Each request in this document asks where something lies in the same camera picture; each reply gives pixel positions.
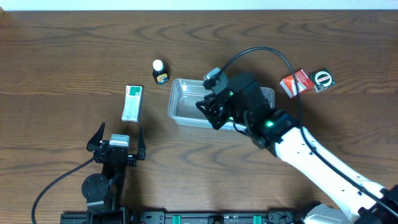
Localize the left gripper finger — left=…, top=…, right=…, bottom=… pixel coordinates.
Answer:
left=86, top=122, right=105, bottom=152
left=137, top=127, right=146, bottom=161

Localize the dark green square box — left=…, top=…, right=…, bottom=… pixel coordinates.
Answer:
left=310, top=68, right=335, bottom=93

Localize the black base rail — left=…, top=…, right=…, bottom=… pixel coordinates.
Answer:
left=60, top=207, right=299, bottom=224

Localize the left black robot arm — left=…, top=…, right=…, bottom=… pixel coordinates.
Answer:
left=81, top=123, right=146, bottom=213

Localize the dark syrup bottle white cap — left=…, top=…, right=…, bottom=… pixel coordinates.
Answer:
left=152, top=60, right=169, bottom=85

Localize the red white medicine box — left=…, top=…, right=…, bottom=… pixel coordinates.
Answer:
left=280, top=69, right=314, bottom=98

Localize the clear plastic container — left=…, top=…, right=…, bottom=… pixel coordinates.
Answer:
left=167, top=77, right=275, bottom=131

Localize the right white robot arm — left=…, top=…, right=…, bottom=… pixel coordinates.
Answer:
left=196, top=72, right=397, bottom=223

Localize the left black cable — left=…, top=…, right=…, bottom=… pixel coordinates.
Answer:
left=31, top=157, right=96, bottom=224

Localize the green white medicine box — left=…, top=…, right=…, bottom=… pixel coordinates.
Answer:
left=121, top=85, right=143, bottom=123

